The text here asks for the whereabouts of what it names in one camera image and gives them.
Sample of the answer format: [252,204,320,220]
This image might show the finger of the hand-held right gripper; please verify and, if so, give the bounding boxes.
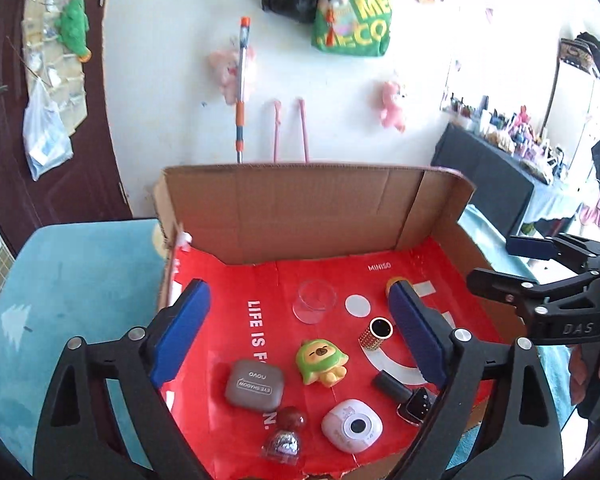
[466,267,600,319]
[505,233,600,274]

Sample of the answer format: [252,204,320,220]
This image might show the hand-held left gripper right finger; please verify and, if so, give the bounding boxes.
[380,279,567,480]

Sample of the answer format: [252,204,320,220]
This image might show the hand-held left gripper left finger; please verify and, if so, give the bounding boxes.
[31,278,212,480]

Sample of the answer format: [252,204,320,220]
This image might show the black nail polish bottle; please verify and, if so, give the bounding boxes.
[371,369,438,427]

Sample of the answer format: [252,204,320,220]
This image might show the pink compact case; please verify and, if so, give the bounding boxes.
[321,399,384,454]

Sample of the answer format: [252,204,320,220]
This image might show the cardboard box with red lining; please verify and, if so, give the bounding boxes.
[152,161,531,480]

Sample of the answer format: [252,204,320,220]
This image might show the person's right hand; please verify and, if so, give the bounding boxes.
[568,346,600,406]

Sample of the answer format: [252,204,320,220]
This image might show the gold studded cylinder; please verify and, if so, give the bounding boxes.
[358,317,395,351]

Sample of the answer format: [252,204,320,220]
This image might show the dark cloth covered table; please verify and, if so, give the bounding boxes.
[430,122,596,238]

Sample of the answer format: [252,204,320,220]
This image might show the grey eyeshadow case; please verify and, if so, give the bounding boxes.
[225,358,285,408]

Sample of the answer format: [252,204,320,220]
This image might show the green and yellow toy figure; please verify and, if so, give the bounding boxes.
[295,338,350,387]

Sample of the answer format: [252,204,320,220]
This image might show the clear glass cup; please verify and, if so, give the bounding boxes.
[293,280,338,326]

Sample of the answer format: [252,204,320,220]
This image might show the row of small toys and bottles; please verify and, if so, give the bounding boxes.
[440,92,568,183]

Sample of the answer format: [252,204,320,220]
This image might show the glitter bottle with red cap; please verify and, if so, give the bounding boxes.
[261,406,309,462]

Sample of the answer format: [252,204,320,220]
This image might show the bright pink plush bear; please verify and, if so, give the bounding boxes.
[379,80,408,133]

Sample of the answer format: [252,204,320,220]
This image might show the pink stick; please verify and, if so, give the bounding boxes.
[296,99,311,162]
[272,100,283,162]

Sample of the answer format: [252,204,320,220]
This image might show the dark brown door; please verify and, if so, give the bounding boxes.
[0,0,133,256]

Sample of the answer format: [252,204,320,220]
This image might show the clear plastic bag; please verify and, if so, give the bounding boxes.
[22,79,74,182]

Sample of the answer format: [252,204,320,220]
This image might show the green tote bag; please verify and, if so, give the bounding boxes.
[311,0,395,58]

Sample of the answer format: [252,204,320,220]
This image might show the beige hanging organizer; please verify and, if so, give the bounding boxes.
[21,0,88,136]

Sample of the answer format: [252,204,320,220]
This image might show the green plush toy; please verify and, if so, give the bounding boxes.
[55,0,92,63]

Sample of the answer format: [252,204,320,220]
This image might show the orange and grey mop handle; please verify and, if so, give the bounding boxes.
[234,16,252,163]

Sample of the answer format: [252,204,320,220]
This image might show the pale pink wall plush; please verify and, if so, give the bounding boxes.
[209,46,256,106]

